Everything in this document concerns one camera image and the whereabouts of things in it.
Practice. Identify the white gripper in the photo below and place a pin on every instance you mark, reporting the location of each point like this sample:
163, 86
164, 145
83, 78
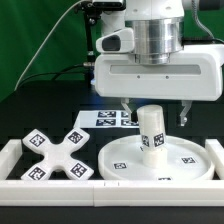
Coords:
194, 73

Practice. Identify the white round table top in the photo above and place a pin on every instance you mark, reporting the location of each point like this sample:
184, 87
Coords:
177, 160

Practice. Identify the white cross-shaped table base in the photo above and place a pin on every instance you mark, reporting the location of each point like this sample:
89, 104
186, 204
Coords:
57, 157

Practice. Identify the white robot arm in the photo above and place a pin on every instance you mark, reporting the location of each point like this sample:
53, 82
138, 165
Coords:
142, 53

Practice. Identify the white sheet with markers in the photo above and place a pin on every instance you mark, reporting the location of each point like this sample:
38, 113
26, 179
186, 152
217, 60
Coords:
104, 119

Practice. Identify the white U-shaped fence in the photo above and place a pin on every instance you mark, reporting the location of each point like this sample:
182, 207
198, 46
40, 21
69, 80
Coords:
99, 192

